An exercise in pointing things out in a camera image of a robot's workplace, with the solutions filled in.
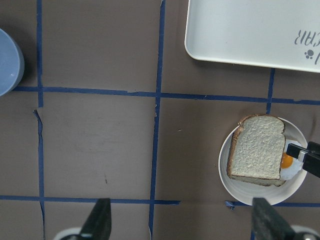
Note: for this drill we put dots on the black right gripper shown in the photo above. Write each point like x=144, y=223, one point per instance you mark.
x=309, y=155

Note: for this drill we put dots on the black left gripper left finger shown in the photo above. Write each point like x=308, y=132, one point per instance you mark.
x=98, y=225

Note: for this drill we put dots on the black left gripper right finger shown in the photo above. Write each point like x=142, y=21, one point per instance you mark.
x=267, y=223

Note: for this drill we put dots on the bread slice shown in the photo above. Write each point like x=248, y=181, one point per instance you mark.
x=256, y=148
x=259, y=181

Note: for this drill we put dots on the bread slice on plate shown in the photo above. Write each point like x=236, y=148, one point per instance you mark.
x=259, y=181

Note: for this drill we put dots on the cream round plate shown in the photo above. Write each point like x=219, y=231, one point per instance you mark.
x=245, y=192

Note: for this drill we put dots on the fried egg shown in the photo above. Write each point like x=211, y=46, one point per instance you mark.
x=289, y=165

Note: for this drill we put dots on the cream bear serving tray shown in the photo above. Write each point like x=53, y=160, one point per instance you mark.
x=283, y=34

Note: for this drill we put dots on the blue bowl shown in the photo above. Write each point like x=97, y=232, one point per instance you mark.
x=12, y=63

